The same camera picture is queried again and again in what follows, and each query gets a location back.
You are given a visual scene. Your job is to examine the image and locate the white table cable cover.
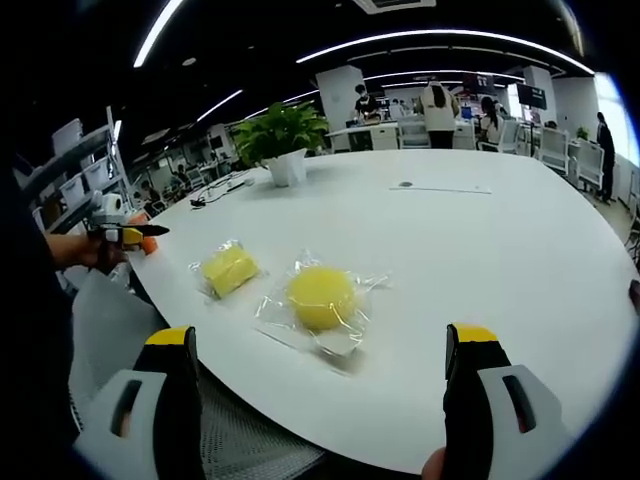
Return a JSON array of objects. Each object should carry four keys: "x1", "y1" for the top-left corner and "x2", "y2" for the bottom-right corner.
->
[{"x1": 388, "y1": 180, "x2": 493, "y2": 195}]

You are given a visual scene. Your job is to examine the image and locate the white storage bin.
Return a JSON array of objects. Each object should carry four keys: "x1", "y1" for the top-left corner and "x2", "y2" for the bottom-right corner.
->
[
  {"x1": 51, "y1": 118, "x2": 84, "y2": 155},
  {"x1": 82, "y1": 157, "x2": 112, "y2": 190}
]

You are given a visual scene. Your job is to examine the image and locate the person's right hand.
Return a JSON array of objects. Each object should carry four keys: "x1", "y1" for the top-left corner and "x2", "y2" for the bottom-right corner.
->
[{"x1": 421, "y1": 446, "x2": 449, "y2": 480}]

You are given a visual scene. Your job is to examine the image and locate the black cable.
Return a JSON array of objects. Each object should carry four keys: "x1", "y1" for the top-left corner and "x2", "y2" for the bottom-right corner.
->
[{"x1": 188, "y1": 175, "x2": 256, "y2": 208}]

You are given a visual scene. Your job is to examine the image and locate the ceiling light strip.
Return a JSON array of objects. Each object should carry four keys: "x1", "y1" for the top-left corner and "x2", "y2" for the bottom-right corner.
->
[
  {"x1": 295, "y1": 28, "x2": 595, "y2": 76},
  {"x1": 195, "y1": 89, "x2": 244, "y2": 123},
  {"x1": 132, "y1": 0, "x2": 185, "y2": 69}
]

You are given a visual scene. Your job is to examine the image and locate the round yellow sponge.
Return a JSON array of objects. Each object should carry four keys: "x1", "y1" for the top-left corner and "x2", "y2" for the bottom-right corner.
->
[{"x1": 253, "y1": 248, "x2": 394, "y2": 377}]

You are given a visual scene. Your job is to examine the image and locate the white office chair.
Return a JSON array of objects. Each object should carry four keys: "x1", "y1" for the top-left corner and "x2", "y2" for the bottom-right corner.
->
[
  {"x1": 574, "y1": 139, "x2": 606, "y2": 194},
  {"x1": 535, "y1": 127, "x2": 571, "y2": 176}
]

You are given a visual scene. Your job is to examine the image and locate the person's left hand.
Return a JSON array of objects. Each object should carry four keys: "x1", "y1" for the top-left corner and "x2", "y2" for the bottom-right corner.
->
[{"x1": 47, "y1": 231, "x2": 130, "y2": 274}]

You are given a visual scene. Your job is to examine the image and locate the metal storage shelf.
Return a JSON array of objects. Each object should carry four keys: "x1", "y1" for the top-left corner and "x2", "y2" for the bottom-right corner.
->
[{"x1": 14, "y1": 105, "x2": 135, "y2": 236}]

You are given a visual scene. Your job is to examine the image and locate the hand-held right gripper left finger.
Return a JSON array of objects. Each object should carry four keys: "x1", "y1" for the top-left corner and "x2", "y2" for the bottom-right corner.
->
[{"x1": 74, "y1": 325, "x2": 206, "y2": 480}]

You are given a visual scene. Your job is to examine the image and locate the white mesh chair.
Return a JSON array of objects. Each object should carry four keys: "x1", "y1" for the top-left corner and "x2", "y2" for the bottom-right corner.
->
[{"x1": 69, "y1": 272, "x2": 329, "y2": 480}]

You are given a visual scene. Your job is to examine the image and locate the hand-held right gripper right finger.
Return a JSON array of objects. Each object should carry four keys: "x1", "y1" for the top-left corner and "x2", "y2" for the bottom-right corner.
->
[{"x1": 442, "y1": 322, "x2": 576, "y2": 480}]

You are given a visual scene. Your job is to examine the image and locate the green potted plant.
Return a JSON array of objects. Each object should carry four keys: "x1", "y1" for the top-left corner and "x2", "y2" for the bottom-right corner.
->
[{"x1": 230, "y1": 101, "x2": 331, "y2": 189}]

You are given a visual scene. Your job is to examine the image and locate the rectangular yellow sponge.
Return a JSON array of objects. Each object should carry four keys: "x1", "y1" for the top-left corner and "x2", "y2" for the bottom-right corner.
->
[{"x1": 187, "y1": 238, "x2": 270, "y2": 301}]

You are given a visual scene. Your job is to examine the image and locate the wall screen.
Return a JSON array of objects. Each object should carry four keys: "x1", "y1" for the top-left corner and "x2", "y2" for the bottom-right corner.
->
[{"x1": 515, "y1": 82, "x2": 547, "y2": 109}]

